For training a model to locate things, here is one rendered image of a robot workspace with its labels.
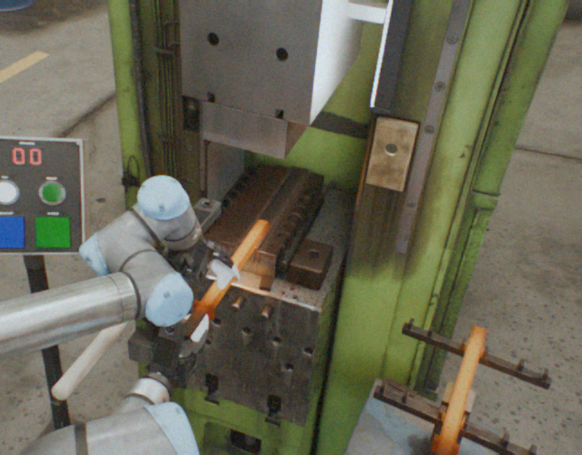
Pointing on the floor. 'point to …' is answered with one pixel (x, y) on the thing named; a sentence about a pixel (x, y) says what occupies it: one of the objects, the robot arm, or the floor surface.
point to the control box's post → (38, 281)
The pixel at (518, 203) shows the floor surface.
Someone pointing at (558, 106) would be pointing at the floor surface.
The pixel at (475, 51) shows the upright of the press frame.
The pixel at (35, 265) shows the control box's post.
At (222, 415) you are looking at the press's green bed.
